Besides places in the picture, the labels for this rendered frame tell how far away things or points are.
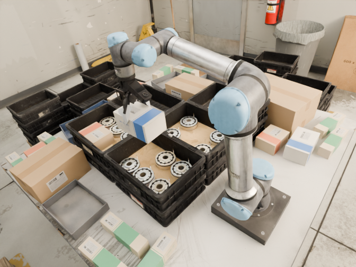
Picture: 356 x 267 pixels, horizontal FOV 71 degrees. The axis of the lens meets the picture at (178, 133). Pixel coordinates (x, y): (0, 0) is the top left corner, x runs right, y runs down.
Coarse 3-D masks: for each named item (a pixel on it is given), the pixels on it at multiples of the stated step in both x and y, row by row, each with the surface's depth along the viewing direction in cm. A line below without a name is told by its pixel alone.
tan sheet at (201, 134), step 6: (174, 126) 147; (198, 126) 145; (204, 126) 145; (186, 132) 142; (192, 132) 141; (198, 132) 141; (204, 132) 140; (210, 132) 140; (186, 138) 138; (192, 138) 137; (198, 138) 137; (204, 138) 136; (192, 144) 134; (210, 144) 132
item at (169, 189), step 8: (168, 136) 125; (120, 144) 124; (184, 144) 119; (112, 160) 115; (200, 160) 110; (120, 168) 110; (192, 168) 106; (128, 176) 107; (184, 176) 103; (136, 184) 105; (144, 184) 102; (176, 184) 101; (152, 192) 98; (168, 192) 99; (160, 200) 97
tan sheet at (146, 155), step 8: (152, 144) 136; (136, 152) 133; (144, 152) 132; (152, 152) 131; (160, 152) 131; (144, 160) 127; (152, 160) 127; (176, 160) 125; (152, 168) 122; (160, 176) 118; (168, 176) 117
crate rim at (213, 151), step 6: (186, 102) 148; (174, 108) 144; (204, 108) 141; (174, 138) 123; (186, 144) 119; (222, 144) 118; (198, 150) 115; (210, 150) 114; (216, 150) 116; (210, 156) 114
